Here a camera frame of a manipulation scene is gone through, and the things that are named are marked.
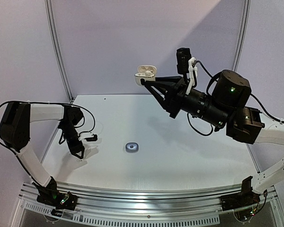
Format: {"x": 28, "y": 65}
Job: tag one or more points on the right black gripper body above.
{"x": 176, "y": 96}

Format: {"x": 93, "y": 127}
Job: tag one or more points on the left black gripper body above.
{"x": 69, "y": 131}

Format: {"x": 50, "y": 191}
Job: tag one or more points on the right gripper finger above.
{"x": 158, "y": 90}
{"x": 162, "y": 82}

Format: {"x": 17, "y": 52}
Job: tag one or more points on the white earbud charging case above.
{"x": 140, "y": 74}

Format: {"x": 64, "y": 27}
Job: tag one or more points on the blue-grey earbud charging case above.
{"x": 131, "y": 147}

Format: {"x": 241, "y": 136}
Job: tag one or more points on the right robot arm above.
{"x": 225, "y": 107}

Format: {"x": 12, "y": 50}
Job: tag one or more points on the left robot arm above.
{"x": 15, "y": 133}

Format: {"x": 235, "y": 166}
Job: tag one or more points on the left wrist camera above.
{"x": 88, "y": 137}

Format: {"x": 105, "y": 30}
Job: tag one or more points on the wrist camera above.
{"x": 186, "y": 66}
{"x": 88, "y": 137}

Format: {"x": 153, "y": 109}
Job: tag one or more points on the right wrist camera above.
{"x": 186, "y": 66}

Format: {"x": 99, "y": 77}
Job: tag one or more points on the front aluminium rail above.
{"x": 99, "y": 202}

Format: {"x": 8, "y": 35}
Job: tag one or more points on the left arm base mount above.
{"x": 57, "y": 199}

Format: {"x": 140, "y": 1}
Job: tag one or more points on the perforated cable tray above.
{"x": 35, "y": 215}

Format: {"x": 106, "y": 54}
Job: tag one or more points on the right aluminium frame post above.
{"x": 237, "y": 22}

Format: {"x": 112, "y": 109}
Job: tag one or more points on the aluminium frame post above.
{"x": 237, "y": 22}
{"x": 57, "y": 49}

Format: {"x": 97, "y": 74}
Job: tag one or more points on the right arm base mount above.
{"x": 239, "y": 200}

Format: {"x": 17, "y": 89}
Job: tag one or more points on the left aluminium frame post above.
{"x": 57, "y": 49}

